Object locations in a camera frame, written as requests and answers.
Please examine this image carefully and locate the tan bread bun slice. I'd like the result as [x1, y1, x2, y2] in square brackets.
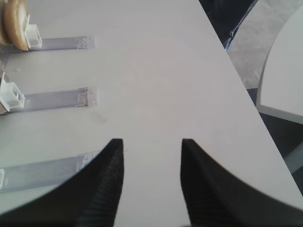
[3, 0, 29, 51]

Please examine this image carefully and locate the clear plastic rail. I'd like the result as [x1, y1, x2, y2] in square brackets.
[23, 87, 98, 111]
[28, 36, 96, 52]
[0, 152, 98, 193]

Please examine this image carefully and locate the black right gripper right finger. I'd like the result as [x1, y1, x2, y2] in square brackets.
[180, 139, 303, 227]

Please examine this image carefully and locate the white pusher block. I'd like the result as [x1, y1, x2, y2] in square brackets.
[24, 14, 43, 49]
[2, 82, 25, 112]
[0, 168, 5, 190]

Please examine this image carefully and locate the bottom white pusher block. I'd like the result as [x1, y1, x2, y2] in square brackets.
[0, 168, 5, 190]

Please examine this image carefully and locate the top white pusher block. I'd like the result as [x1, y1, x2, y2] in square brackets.
[24, 14, 43, 49]

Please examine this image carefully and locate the bottom clear plastic rail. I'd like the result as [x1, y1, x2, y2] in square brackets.
[0, 152, 98, 193]

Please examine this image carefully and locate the top clear plastic rail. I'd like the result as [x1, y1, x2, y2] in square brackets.
[28, 36, 96, 52]

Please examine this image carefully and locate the middle white pusher block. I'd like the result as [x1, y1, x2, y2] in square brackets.
[2, 82, 25, 112]

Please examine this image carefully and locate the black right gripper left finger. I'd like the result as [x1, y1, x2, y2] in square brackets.
[0, 139, 124, 227]

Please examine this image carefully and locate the white round side table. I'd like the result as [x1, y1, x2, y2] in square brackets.
[256, 8, 303, 124]

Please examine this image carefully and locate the middle clear plastic rail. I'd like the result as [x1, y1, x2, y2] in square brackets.
[23, 87, 98, 111]

